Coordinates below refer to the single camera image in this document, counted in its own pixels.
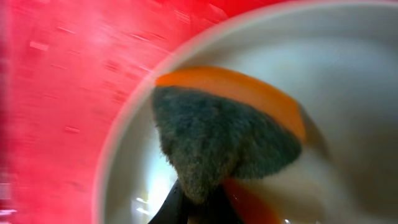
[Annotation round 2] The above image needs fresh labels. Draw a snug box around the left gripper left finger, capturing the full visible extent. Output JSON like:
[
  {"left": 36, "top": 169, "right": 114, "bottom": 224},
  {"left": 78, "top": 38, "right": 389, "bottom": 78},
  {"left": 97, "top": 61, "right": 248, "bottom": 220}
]
[{"left": 148, "top": 179, "right": 188, "bottom": 224}]

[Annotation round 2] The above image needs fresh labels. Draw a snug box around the white plate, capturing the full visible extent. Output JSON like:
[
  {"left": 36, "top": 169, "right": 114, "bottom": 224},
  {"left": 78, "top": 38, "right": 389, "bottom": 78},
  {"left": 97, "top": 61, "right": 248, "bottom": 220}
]
[{"left": 93, "top": 1, "right": 397, "bottom": 223}]

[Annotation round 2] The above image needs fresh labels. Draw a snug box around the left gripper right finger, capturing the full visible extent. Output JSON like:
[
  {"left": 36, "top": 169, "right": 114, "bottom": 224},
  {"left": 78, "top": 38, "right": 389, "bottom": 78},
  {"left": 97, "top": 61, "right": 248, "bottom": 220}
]
[{"left": 198, "top": 186, "right": 244, "bottom": 224}]

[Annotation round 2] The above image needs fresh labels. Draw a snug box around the red plastic tray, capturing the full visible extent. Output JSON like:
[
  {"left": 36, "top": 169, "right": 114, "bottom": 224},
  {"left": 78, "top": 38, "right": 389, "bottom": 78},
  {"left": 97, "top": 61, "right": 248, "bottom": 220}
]
[{"left": 0, "top": 0, "right": 293, "bottom": 224}]

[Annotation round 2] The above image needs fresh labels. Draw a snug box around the green and orange sponge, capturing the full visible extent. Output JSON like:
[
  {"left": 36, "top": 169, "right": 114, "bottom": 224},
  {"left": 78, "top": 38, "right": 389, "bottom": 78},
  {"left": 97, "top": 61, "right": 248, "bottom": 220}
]
[{"left": 152, "top": 66, "right": 306, "bottom": 204}]

